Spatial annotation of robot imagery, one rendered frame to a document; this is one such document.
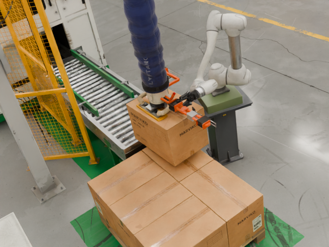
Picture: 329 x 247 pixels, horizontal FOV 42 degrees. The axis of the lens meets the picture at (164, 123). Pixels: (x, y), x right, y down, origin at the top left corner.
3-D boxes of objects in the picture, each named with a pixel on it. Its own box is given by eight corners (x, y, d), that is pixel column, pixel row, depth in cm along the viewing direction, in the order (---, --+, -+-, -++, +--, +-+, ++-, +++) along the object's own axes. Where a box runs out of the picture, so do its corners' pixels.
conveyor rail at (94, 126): (37, 82, 585) (33, 69, 574) (41, 80, 587) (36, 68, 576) (126, 163, 423) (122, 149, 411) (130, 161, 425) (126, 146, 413)
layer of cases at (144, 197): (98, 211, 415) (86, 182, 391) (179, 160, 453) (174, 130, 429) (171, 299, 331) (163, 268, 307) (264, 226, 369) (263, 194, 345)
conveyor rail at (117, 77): (80, 62, 610) (76, 50, 599) (83, 61, 612) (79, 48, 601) (178, 132, 448) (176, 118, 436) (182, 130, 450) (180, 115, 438)
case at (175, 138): (135, 138, 411) (125, 104, 388) (167, 118, 428) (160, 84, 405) (175, 166, 370) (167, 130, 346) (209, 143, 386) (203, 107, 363)
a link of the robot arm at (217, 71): (210, 79, 425) (209, 60, 411) (229, 80, 420) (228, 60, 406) (207, 88, 414) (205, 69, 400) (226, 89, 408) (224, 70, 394)
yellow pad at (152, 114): (136, 106, 382) (134, 102, 379) (145, 101, 386) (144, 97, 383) (158, 122, 358) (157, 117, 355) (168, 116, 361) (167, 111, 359)
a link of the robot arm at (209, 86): (207, 96, 355) (199, 97, 367) (222, 87, 361) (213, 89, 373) (201, 84, 353) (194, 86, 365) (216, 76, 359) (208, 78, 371)
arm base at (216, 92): (220, 80, 432) (220, 75, 429) (230, 90, 415) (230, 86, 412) (203, 85, 429) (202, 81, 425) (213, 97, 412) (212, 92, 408)
